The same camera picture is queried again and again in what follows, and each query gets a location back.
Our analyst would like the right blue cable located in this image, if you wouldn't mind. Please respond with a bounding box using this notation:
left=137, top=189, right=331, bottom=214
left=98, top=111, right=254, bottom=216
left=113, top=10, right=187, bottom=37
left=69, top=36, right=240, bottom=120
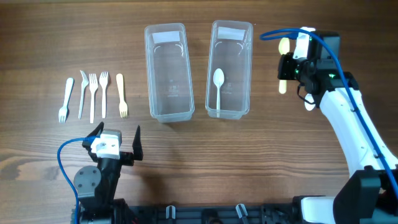
left=259, top=28, right=398, bottom=200

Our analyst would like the cream yellow plastic fork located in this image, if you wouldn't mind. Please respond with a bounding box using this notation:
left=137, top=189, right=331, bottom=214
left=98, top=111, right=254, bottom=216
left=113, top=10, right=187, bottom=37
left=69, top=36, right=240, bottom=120
left=116, top=73, right=128, bottom=118

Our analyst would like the clear plastic container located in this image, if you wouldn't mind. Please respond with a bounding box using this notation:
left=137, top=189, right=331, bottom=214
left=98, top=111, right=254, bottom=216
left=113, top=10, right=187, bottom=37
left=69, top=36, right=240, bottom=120
left=205, top=20, right=254, bottom=119
left=144, top=23, right=195, bottom=123

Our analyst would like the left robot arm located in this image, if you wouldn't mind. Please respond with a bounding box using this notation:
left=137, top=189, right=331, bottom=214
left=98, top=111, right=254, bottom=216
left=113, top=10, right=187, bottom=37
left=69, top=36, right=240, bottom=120
left=71, top=122, right=143, bottom=223

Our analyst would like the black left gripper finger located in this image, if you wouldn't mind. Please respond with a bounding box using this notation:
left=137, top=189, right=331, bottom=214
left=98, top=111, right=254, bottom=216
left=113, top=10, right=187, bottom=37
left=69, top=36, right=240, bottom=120
left=132, top=125, right=143, bottom=161
left=86, top=122, right=104, bottom=138

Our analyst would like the blue cable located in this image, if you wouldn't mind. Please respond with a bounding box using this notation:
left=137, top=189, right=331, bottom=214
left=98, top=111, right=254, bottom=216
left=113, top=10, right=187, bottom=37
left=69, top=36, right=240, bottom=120
left=57, top=136, right=100, bottom=224
left=259, top=28, right=398, bottom=200

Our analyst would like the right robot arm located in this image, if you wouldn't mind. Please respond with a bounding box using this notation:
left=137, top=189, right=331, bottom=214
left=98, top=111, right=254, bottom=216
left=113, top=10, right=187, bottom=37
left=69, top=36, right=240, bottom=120
left=273, top=27, right=397, bottom=223

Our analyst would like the white plastic knife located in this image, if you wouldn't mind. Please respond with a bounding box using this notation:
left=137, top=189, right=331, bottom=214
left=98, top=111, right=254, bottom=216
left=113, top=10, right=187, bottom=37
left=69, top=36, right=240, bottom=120
left=78, top=70, right=89, bottom=119

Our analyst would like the white plastic spoon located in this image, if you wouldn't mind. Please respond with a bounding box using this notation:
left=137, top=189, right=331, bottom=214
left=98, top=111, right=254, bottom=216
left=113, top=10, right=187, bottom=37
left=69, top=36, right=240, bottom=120
left=213, top=68, right=224, bottom=118

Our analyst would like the cream yellow plastic spoon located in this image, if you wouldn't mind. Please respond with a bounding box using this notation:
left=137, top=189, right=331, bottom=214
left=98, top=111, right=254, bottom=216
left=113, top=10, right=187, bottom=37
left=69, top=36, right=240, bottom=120
left=279, top=37, right=290, bottom=94

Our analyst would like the white short plastic fork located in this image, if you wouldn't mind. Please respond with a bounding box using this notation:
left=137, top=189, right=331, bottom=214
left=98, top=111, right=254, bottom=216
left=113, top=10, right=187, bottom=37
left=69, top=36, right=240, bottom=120
left=58, top=78, right=74, bottom=123

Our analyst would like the left blue cable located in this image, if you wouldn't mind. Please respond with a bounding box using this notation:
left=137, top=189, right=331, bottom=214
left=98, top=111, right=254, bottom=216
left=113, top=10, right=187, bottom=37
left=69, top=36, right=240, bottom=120
left=57, top=136, right=100, bottom=224

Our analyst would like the white spoon bowl toward robot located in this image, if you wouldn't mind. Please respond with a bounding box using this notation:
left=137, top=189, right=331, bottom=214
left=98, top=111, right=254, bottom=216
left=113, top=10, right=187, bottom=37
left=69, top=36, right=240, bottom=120
left=305, top=93, right=316, bottom=111

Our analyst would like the clear right plastic container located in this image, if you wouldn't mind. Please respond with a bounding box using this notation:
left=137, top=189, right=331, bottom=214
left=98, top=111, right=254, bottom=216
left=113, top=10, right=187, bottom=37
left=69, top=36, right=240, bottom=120
left=205, top=20, right=254, bottom=119

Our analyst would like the clear left plastic container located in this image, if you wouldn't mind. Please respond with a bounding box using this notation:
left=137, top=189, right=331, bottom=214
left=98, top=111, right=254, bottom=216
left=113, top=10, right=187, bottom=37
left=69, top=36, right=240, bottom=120
left=144, top=23, right=195, bottom=123

